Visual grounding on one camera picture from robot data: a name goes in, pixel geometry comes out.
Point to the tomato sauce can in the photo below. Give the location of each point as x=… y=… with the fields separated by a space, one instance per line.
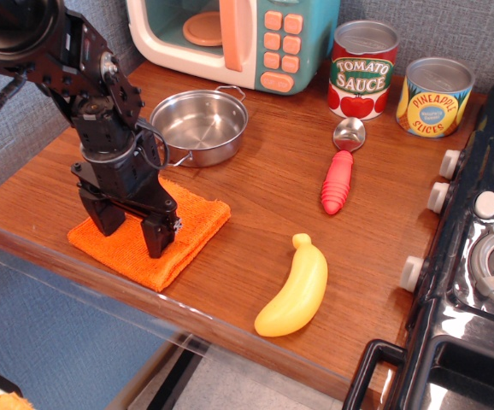
x=362 y=64

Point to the pineapple slices can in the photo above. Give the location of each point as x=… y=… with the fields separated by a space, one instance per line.
x=434 y=96

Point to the orange object bottom left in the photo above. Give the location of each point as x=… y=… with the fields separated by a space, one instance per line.
x=12 y=401

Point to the orange towel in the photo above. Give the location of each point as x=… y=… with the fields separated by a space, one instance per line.
x=125 y=252

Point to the clear acrylic table guard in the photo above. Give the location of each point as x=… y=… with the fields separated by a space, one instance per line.
x=210 y=308

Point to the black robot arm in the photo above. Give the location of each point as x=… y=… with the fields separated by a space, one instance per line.
x=44 y=43

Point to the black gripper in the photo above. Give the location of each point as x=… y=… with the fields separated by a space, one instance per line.
x=112 y=185

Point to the teal toy microwave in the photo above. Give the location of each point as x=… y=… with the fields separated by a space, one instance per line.
x=270 y=46

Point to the red handled metal spoon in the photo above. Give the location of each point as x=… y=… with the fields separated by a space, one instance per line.
x=348 y=136

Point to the small steel pot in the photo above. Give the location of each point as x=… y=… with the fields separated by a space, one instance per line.
x=202 y=128

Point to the black toy stove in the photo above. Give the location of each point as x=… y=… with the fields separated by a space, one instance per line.
x=448 y=359

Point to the yellow toy banana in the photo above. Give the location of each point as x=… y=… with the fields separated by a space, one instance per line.
x=302 y=294

